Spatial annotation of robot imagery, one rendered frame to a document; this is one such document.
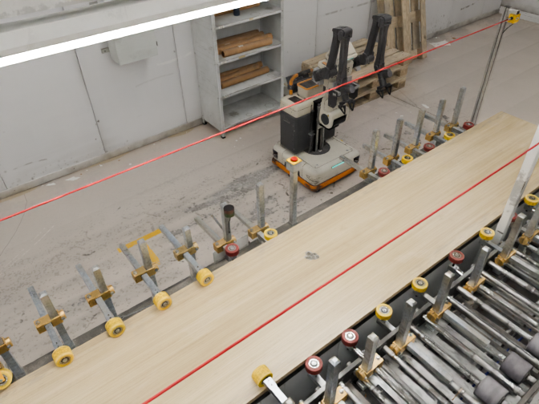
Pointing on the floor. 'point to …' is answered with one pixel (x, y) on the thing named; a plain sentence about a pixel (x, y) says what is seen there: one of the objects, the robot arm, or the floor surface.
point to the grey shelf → (255, 103)
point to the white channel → (11, 9)
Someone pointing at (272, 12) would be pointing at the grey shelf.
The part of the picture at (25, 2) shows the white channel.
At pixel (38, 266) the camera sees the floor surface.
